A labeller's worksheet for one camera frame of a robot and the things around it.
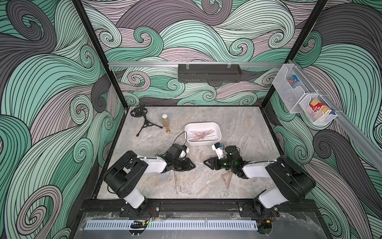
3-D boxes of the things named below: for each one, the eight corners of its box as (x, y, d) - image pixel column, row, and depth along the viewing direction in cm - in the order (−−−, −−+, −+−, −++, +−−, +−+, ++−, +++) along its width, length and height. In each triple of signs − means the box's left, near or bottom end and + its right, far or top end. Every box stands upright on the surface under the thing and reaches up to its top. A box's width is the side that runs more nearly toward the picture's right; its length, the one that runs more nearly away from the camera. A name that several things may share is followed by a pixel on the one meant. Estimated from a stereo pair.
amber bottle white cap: (167, 133, 106) (165, 124, 98) (162, 124, 112) (160, 115, 104) (172, 131, 107) (171, 122, 99) (167, 122, 113) (166, 113, 105)
